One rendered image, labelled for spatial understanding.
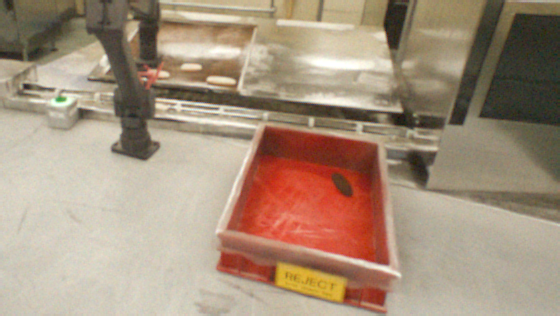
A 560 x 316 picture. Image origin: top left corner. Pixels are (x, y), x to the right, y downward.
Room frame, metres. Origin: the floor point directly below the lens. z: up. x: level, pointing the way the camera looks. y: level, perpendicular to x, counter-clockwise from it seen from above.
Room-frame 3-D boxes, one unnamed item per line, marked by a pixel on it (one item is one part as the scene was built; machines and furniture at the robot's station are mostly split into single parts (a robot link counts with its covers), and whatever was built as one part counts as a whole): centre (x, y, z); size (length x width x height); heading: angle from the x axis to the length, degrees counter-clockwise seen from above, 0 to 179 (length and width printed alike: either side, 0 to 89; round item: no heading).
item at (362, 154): (0.83, -0.25, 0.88); 0.49 x 0.34 x 0.10; 164
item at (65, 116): (1.24, 0.44, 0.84); 0.08 x 0.08 x 0.11; 78
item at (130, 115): (1.12, 0.20, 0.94); 0.09 x 0.05 x 0.10; 176
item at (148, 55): (1.32, 0.18, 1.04); 0.10 x 0.07 x 0.07; 169
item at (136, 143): (1.10, 0.19, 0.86); 0.12 x 0.09 x 0.08; 67
